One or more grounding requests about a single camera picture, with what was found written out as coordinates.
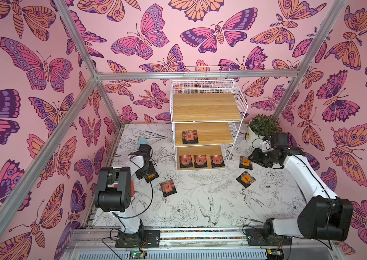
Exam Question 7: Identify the middle-shelf black tea bag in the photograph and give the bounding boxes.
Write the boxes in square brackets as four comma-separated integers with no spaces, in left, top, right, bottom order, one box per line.
[182,130,199,145]
[160,179,177,198]

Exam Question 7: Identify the orange jasmine tea bag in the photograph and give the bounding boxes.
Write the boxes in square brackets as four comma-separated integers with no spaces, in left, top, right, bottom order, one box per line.
[236,171,256,188]
[239,156,253,170]
[145,171,159,183]

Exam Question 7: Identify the bottom-shelf black tea bag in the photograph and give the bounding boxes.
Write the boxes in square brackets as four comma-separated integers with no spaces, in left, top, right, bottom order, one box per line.
[194,155,208,168]
[179,155,194,170]
[210,155,225,168]

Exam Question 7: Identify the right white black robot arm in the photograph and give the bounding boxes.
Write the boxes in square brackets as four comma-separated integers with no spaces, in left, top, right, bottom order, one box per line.
[248,133,353,241]

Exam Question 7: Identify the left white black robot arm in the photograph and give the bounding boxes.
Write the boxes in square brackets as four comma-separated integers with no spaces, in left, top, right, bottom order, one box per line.
[94,144,160,250]

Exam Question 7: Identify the bottom wooden shelf board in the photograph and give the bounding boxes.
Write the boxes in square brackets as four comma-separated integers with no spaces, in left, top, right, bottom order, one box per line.
[175,145,226,171]

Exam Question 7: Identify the wooden shelf board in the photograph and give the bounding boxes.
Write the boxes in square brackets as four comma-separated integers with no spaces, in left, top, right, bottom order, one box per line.
[170,93,247,122]
[173,122,238,147]
[175,145,226,171]

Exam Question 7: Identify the middle wooden shelf board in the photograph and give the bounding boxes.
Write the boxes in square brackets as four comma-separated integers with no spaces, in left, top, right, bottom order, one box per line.
[173,122,238,147]

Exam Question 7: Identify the top wooden shelf board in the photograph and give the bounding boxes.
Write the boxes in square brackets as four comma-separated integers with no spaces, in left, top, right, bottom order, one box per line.
[170,93,247,122]

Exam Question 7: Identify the green potted plant white pot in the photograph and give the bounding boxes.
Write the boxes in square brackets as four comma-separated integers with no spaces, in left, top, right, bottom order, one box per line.
[245,114,280,145]

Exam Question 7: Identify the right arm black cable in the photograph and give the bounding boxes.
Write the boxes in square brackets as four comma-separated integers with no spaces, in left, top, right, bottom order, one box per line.
[251,136,337,260]

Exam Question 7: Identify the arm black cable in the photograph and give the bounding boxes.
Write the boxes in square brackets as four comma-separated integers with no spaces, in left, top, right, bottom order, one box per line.
[251,136,337,260]
[101,151,158,260]

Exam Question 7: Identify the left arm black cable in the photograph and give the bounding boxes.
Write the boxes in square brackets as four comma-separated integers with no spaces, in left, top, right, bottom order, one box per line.
[101,151,158,260]

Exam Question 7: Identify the white wire shelf rack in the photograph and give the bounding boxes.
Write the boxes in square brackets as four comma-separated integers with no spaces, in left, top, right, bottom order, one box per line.
[170,79,248,171]

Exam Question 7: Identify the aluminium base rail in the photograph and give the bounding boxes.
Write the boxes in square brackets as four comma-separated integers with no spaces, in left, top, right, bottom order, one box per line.
[64,226,347,260]

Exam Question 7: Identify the aluminium frame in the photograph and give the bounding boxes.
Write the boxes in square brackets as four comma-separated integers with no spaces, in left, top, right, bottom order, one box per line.
[0,0,350,254]

